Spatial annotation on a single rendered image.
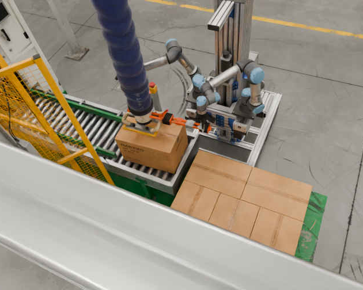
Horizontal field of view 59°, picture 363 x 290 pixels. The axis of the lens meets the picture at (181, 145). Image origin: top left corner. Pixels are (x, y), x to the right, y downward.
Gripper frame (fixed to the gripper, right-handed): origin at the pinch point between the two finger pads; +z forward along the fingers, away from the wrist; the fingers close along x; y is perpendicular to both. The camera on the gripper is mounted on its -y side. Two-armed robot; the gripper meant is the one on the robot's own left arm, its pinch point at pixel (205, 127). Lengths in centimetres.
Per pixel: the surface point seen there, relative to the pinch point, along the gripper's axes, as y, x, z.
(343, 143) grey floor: -133, -117, 123
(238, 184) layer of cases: -35, 9, 69
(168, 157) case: 32, 19, 37
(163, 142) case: 40, 9, 29
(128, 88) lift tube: 58, 12, -42
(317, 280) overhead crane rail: -72, 152, -198
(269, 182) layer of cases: -63, -4, 69
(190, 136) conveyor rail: 31, -30, 66
